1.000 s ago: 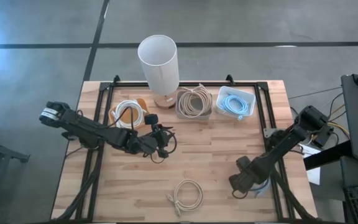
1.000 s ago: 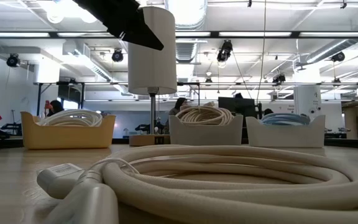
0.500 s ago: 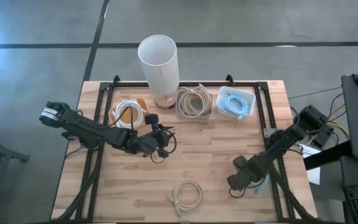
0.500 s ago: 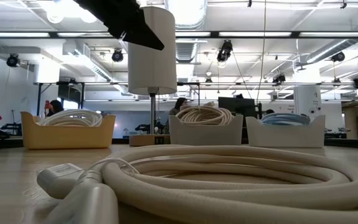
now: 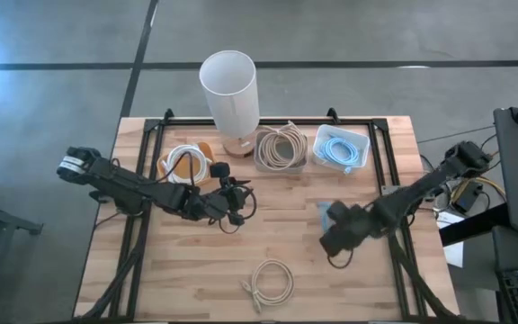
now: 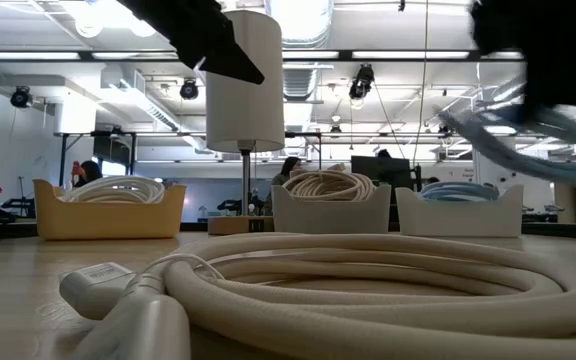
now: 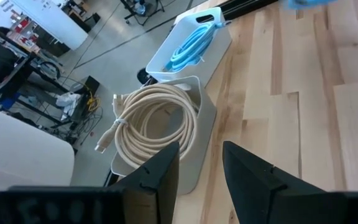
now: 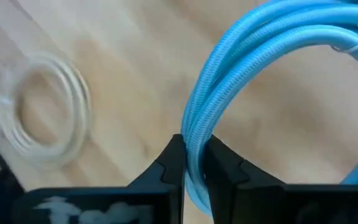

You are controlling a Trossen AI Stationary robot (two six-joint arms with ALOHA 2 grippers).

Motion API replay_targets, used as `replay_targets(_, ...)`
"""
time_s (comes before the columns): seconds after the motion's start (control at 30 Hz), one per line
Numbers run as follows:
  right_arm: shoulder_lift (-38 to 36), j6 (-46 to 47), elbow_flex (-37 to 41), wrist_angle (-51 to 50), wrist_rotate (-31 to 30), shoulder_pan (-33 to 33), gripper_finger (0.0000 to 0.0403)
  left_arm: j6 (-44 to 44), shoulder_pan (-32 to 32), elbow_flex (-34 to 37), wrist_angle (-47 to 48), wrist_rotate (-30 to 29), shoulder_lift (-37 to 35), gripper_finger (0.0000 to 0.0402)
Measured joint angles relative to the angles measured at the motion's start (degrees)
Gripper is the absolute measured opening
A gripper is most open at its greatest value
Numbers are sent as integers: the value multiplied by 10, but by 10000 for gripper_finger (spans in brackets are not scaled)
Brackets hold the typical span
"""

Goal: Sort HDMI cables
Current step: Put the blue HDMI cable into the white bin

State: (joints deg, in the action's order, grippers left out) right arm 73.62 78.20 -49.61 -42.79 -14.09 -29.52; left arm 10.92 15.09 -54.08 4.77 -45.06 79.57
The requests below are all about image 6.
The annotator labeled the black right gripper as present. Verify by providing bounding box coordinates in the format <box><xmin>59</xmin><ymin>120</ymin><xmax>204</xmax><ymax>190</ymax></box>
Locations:
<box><xmin>470</xmin><ymin>0</ymin><xmax>576</xmax><ymax>124</ymax></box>

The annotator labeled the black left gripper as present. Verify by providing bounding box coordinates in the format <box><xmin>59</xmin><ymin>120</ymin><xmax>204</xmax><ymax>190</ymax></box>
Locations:
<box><xmin>117</xmin><ymin>0</ymin><xmax>265</xmax><ymax>85</ymax></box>

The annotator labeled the white HDMI cable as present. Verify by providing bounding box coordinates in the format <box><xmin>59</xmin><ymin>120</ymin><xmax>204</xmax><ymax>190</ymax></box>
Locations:
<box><xmin>60</xmin><ymin>174</ymin><xmax>167</xmax><ymax>205</ymax></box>

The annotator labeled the black ceiling spotlight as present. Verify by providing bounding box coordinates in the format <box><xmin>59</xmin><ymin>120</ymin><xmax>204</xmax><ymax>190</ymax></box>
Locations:
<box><xmin>179</xmin><ymin>77</ymin><xmax>200</xmax><ymax>101</ymax></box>
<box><xmin>348</xmin><ymin>63</ymin><xmax>375</xmax><ymax>101</ymax></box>
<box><xmin>9</xmin><ymin>85</ymin><xmax>33</xmax><ymax>109</ymax></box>

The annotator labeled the white table lamp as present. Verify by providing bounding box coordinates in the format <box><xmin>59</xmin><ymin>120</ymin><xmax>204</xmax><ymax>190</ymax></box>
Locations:
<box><xmin>205</xmin><ymin>9</ymin><xmax>286</xmax><ymax>236</ymax></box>

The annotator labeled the white ceiling light strip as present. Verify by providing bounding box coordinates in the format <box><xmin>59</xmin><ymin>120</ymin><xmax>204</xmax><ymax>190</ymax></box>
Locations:
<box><xmin>281</xmin><ymin>50</ymin><xmax>340</xmax><ymax>60</ymax></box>
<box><xmin>91</xmin><ymin>50</ymin><xmax>179</xmax><ymax>60</ymax></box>
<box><xmin>351</xmin><ymin>50</ymin><xmax>471</xmax><ymax>60</ymax></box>

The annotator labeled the white cylindrical appliance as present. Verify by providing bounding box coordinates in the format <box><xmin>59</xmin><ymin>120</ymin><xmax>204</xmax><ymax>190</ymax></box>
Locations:
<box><xmin>472</xmin><ymin>137</ymin><xmax>518</xmax><ymax>187</ymax></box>

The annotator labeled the white plastic bin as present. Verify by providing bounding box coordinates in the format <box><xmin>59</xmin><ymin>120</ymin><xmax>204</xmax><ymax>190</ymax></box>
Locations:
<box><xmin>395</xmin><ymin>183</ymin><xmax>525</xmax><ymax>239</ymax></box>

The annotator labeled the black computer monitor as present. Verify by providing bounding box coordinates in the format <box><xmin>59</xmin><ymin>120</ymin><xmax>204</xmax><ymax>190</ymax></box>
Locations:
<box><xmin>350</xmin><ymin>155</ymin><xmax>414</xmax><ymax>190</ymax></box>

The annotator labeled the grey plastic bin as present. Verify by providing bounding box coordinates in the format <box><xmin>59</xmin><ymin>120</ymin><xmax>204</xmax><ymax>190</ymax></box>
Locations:
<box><xmin>271</xmin><ymin>183</ymin><xmax>393</xmax><ymax>235</ymax></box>

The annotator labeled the yellow plastic bin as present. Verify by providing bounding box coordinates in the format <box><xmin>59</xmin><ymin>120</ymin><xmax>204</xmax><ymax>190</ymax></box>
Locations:
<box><xmin>32</xmin><ymin>178</ymin><xmax>188</xmax><ymax>241</ymax></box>

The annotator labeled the black overhead frame bar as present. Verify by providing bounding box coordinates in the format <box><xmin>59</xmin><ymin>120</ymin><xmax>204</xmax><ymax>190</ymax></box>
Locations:
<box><xmin>0</xmin><ymin>48</ymin><xmax>524</xmax><ymax>63</ymax></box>

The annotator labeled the black hanging cable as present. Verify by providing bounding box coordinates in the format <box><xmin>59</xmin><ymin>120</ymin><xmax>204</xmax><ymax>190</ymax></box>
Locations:
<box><xmin>411</xmin><ymin>0</ymin><xmax>430</xmax><ymax>166</ymax></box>

